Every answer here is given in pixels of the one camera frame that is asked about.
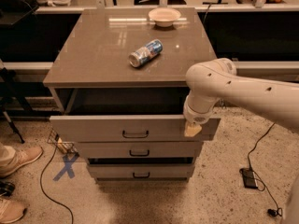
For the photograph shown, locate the grey top drawer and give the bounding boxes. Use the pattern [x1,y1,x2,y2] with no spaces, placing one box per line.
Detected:
[50,115,220,143]

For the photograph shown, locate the crushed blue soda can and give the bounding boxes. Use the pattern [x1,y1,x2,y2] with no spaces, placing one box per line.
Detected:
[128,39,163,68]

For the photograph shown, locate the beige shoe upper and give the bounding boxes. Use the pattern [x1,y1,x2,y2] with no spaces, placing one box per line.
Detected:
[0,147,43,178]

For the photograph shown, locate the white bowl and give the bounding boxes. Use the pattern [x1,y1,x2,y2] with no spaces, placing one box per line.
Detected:
[149,7,181,27]

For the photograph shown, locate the black round object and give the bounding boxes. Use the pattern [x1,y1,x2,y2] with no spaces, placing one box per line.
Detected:
[0,181,15,197]

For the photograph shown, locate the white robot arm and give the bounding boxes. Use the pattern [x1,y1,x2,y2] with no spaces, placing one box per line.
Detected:
[183,58,299,137]

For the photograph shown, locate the beige shoe lower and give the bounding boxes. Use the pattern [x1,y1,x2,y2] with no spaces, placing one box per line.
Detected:
[0,199,26,224]

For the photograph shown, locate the black cable right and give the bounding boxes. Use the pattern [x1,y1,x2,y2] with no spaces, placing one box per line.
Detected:
[246,122,284,218]

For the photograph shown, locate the black cable left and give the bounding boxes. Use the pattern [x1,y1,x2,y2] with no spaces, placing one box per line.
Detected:
[38,145,75,224]

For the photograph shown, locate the black power adapter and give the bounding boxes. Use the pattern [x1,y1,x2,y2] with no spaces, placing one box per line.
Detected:
[239,168,258,189]

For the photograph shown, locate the wire basket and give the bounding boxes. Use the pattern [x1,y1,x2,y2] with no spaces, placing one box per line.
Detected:
[47,130,78,154]

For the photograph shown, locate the blue tape cross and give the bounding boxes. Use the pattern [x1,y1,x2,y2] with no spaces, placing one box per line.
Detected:
[53,153,78,181]

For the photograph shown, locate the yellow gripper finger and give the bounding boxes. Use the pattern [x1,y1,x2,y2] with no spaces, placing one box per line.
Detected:
[184,121,202,137]

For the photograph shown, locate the grey middle drawer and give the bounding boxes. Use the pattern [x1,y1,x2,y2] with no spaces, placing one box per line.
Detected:
[75,141,203,158]

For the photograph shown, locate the grey drawer cabinet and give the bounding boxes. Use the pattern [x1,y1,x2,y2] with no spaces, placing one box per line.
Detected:
[42,7,219,184]

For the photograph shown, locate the black cable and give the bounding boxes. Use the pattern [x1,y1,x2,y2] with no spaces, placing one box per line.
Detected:
[246,122,284,218]
[38,145,75,224]

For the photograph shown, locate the grey bottom drawer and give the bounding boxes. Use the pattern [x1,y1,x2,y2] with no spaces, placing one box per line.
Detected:
[88,164,194,179]

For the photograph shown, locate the grey drawer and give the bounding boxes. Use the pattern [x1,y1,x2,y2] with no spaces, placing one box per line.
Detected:
[75,141,203,158]
[88,164,194,179]
[50,115,220,143]

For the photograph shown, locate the beige shoe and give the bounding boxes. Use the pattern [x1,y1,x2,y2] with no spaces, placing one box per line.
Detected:
[0,199,26,224]
[0,147,43,178]

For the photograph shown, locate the black tripod stand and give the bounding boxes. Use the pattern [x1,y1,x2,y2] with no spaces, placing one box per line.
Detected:
[0,59,34,145]

